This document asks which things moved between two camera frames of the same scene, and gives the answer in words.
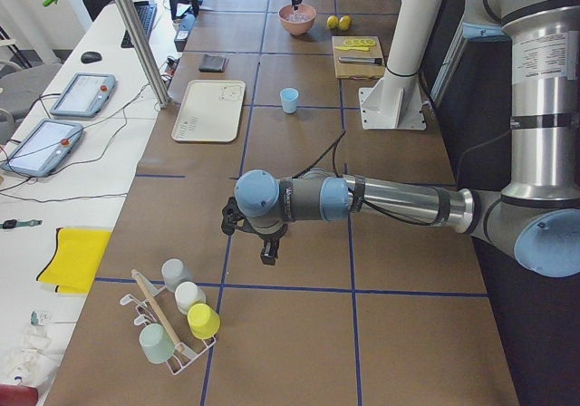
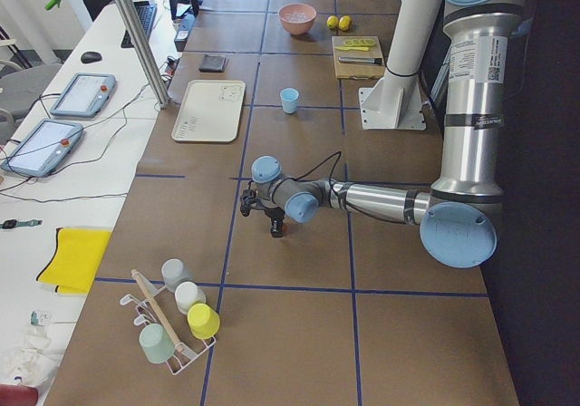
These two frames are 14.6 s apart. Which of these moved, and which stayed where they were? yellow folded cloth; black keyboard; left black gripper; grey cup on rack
Moved: left black gripper
Stayed: yellow folded cloth; black keyboard; grey cup on rack
